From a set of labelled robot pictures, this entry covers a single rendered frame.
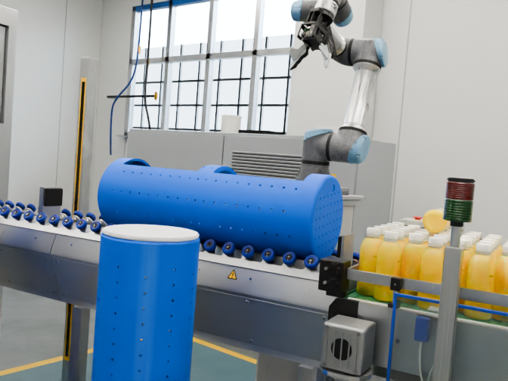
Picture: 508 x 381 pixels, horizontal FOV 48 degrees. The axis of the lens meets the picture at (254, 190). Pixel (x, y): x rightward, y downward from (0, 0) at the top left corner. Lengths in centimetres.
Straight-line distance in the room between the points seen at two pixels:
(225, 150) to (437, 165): 165
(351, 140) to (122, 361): 120
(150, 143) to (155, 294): 314
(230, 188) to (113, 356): 64
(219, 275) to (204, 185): 31
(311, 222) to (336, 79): 307
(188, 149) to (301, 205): 263
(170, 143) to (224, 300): 267
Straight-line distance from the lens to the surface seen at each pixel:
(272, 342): 192
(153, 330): 161
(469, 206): 137
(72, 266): 235
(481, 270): 158
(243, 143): 395
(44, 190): 256
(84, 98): 291
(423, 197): 463
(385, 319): 161
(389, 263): 162
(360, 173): 349
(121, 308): 161
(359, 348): 151
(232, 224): 187
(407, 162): 469
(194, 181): 197
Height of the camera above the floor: 126
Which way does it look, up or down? 3 degrees down
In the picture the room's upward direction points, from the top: 4 degrees clockwise
